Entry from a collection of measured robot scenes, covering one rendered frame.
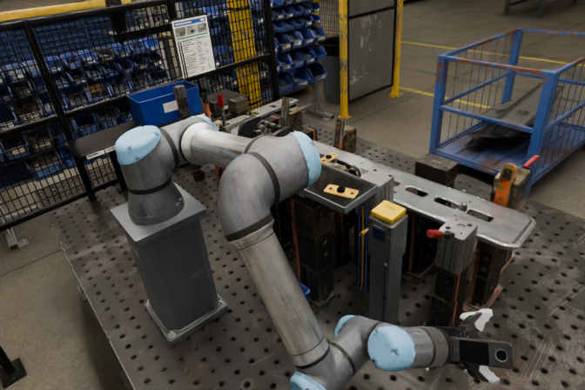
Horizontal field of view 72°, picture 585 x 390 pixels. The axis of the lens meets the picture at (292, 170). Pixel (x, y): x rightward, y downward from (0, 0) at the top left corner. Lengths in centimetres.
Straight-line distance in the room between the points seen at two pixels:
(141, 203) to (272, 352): 56
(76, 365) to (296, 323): 179
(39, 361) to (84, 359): 23
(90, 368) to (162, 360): 108
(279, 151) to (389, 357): 42
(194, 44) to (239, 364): 159
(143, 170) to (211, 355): 58
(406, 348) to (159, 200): 70
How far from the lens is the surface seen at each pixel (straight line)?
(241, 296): 144
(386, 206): 99
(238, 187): 72
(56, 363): 252
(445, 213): 127
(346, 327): 91
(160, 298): 128
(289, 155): 77
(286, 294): 76
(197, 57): 228
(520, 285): 155
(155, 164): 108
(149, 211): 113
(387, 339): 80
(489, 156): 352
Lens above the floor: 172
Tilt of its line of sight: 29 degrees down
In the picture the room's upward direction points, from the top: 5 degrees counter-clockwise
